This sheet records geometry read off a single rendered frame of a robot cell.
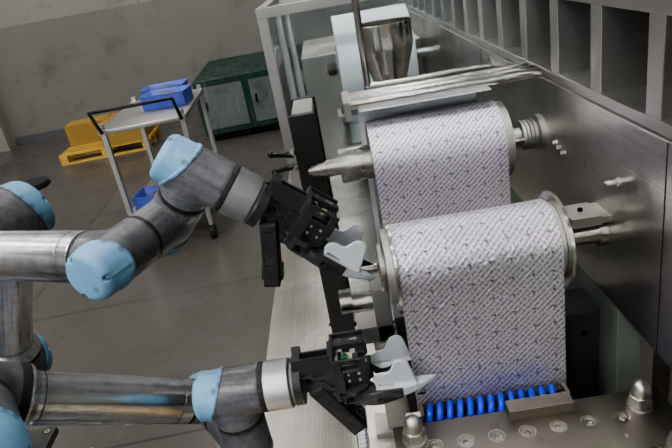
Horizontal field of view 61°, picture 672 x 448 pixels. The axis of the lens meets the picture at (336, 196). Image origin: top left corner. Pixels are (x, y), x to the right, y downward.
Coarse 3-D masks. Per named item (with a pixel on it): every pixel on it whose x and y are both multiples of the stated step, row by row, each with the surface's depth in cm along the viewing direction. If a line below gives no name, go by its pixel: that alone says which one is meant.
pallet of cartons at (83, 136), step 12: (84, 120) 715; (96, 120) 702; (108, 120) 689; (72, 132) 700; (84, 132) 702; (96, 132) 704; (120, 132) 672; (132, 132) 674; (156, 132) 736; (72, 144) 705; (84, 144) 708; (96, 144) 704; (120, 144) 677; (132, 144) 711; (144, 144) 680; (60, 156) 674; (72, 156) 706; (96, 156) 686
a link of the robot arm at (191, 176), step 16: (176, 144) 79; (192, 144) 81; (160, 160) 78; (176, 160) 79; (192, 160) 79; (208, 160) 80; (224, 160) 82; (160, 176) 80; (176, 176) 79; (192, 176) 79; (208, 176) 80; (224, 176) 80; (176, 192) 81; (192, 192) 80; (208, 192) 80; (224, 192) 80; (192, 208) 83
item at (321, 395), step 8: (312, 392) 87; (320, 392) 87; (328, 392) 87; (320, 400) 87; (328, 400) 87; (336, 400) 87; (328, 408) 88; (336, 408) 88; (344, 408) 88; (352, 408) 90; (360, 408) 91; (336, 416) 88; (344, 416) 88; (352, 416) 88; (360, 416) 90; (344, 424) 89; (352, 424) 89; (360, 424) 89; (352, 432) 89
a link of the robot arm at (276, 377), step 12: (276, 360) 88; (288, 360) 88; (264, 372) 86; (276, 372) 85; (288, 372) 86; (264, 384) 85; (276, 384) 84; (288, 384) 85; (264, 396) 84; (276, 396) 84; (288, 396) 84; (276, 408) 86; (288, 408) 86
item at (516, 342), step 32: (416, 320) 84; (448, 320) 84; (480, 320) 85; (512, 320) 85; (544, 320) 85; (416, 352) 86; (448, 352) 87; (480, 352) 87; (512, 352) 87; (544, 352) 87; (448, 384) 89; (480, 384) 89; (512, 384) 89; (544, 384) 90
